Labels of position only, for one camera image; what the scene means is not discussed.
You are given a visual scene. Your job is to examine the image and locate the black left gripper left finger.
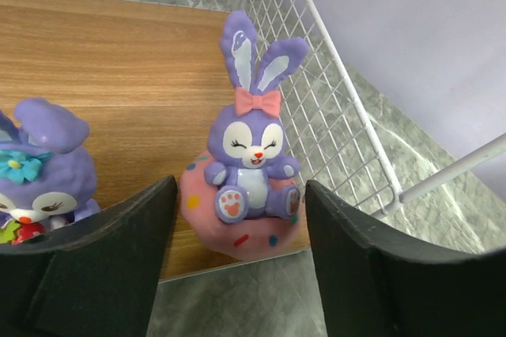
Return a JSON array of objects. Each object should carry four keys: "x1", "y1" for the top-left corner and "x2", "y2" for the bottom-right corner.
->
[{"x1": 1, "y1": 176, "x2": 178, "y2": 336}]

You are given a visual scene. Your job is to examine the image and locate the purple bunny toy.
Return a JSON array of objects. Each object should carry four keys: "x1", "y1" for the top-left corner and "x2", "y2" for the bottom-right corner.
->
[{"x1": 1, "y1": 97, "x2": 100, "y2": 245}]

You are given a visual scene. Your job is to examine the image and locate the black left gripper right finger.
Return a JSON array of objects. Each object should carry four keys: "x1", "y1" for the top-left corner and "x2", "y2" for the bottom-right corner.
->
[{"x1": 305, "y1": 180, "x2": 505, "y2": 337}]

